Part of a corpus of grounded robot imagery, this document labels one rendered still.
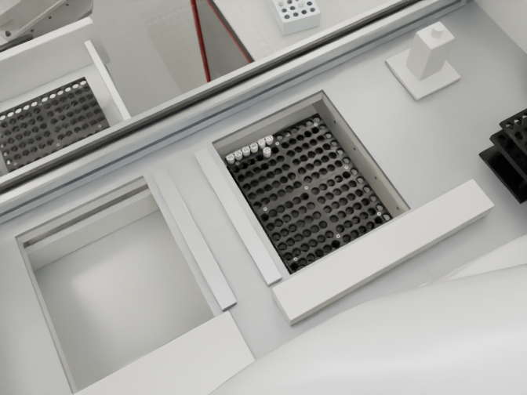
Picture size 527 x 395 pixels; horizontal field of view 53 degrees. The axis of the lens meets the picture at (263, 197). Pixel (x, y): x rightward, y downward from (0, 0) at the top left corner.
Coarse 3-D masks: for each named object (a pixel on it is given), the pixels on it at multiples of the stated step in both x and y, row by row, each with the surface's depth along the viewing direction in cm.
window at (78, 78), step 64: (0, 0) 50; (64, 0) 54; (128, 0) 58; (192, 0) 62; (256, 0) 67; (320, 0) 74; (384, 0) 81; (0, 64) 56; (64, 64) 60; (128, 64) 65; (192, 64) 71; (256, 64) 78; (0, 128) 63; (64, 128) 69; (128, 128) 76
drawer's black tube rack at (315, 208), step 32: (320, 128) 90; (288, 160) 84; (320, 160) 84; (256, 192) 86; (288, 192) 82; (320, 192) 82; (352, 192) 81; (288, 224) 79; (320, 224) 82; (352, 224) 79; (288, 256) 80; (320, 256) 80
